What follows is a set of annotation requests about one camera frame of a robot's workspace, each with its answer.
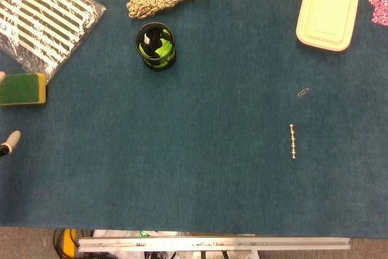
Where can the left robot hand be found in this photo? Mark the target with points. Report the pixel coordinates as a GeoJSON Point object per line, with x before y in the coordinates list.
{"type": "Point", "coordinates": [10, 142]}

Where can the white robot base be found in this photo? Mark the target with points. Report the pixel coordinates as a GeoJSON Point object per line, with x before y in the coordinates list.
{"type": "Point", "coordinates": [188, 254]}

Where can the metal paper clip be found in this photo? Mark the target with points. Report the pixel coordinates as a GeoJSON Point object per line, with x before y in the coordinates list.
{"type": "Point", "coordinates": [303, 92]}

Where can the green yellow sponge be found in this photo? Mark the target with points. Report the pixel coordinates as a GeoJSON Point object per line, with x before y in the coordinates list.
{"type": "Point", "coordinates": [21, 89]}

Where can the yellow block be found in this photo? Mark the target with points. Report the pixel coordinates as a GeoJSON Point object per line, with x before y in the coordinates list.
{"type": "Point", "coordinates": [69, 242]}

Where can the striped cloth in plastic bag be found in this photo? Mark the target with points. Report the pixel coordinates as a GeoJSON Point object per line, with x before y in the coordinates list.
{"type": "Point", "coordinates": [42, 22]}

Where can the black mesh cup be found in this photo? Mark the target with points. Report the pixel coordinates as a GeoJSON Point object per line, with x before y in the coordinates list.
{"type": "Point", "coordinates": [160, 62]}

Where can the green black rolled item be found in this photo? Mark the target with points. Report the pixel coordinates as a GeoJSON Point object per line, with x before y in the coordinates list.
{"type": "Point", "coordinates": [154, 43]}

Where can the cream rectangular food container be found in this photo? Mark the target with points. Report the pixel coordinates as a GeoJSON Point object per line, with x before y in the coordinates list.
{"type": "Point", "coordinates": [329, 11]}

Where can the pink patterned cloth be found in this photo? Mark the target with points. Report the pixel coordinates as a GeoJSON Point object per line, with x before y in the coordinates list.
{"type": "Point", "coordinates": [381, 4]}

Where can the aluminium profile rail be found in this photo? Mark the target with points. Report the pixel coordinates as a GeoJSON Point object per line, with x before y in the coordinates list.
{"type": "Point", "coordinates": [212, 244]}

